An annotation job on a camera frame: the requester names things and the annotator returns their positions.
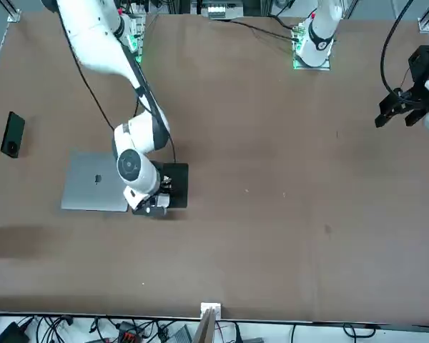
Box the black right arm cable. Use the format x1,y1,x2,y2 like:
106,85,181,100
56,10,178,165

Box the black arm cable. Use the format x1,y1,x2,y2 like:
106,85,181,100
380,0,415,94
56,10,178,165

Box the white power strip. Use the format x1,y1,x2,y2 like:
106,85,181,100
206,4,227,19

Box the black device with red parts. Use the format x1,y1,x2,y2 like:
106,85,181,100
116,320,146,343

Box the black mouse pad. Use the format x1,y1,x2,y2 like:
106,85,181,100
163,162,189,209

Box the black power adapter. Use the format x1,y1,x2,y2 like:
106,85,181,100
0,321,30,343

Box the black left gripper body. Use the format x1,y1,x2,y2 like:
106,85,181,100
402,45,429,112

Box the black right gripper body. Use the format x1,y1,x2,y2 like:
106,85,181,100
132,162,173,217

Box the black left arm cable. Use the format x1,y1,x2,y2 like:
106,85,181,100
380,0,415,94

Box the black cable on table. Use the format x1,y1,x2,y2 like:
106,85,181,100
214,16,298,42

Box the dark green model phone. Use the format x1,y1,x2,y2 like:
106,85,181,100
0,111,26,159

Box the white table edge bracket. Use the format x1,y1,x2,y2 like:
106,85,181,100
199,302,223,319

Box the silver closed laptop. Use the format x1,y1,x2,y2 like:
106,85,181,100
60,151,130,213

